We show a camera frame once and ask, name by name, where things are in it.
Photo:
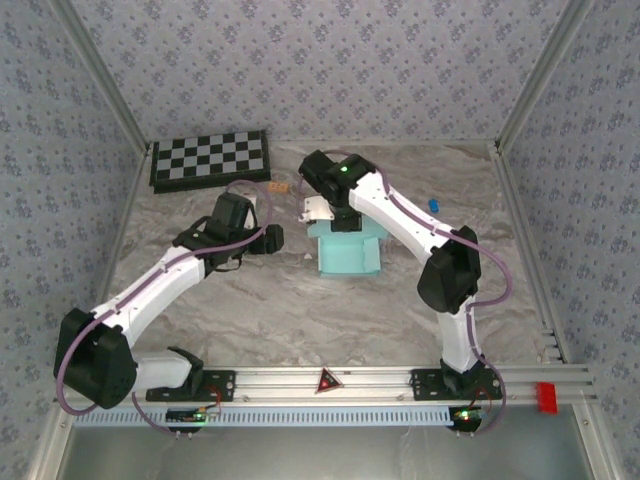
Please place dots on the light teal paper box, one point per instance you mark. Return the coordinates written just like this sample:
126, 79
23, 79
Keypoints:
345, 255

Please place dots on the small blue USB stick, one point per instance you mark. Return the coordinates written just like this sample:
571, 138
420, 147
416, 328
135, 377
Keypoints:
434, 205

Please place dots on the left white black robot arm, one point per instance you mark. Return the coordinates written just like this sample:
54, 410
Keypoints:
160, 285

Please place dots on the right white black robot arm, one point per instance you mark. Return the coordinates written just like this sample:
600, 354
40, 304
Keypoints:
400, 210

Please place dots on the small orange tag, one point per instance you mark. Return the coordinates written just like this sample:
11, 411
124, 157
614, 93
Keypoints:
278, 188

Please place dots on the black grey chessboard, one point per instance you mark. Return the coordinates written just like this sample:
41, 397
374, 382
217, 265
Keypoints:
210, 157

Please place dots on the black red triangle marker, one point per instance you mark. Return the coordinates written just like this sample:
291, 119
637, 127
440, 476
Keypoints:
327, 384

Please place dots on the small green circuit board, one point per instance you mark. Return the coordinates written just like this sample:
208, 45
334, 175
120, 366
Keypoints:
465, 416
185, 415

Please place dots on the grey metal sheet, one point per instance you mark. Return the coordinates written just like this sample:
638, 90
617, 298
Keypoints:
320, 455

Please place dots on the aluminium side rail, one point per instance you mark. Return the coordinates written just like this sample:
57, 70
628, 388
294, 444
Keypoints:
127, 200
526, 250

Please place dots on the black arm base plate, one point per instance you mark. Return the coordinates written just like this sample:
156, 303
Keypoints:
422, 385
222, 387

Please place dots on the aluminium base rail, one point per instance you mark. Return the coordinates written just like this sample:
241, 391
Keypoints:
280, 385

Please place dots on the aluminium corner post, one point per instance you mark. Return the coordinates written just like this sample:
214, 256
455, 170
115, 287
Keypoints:
105, 75
540, 75

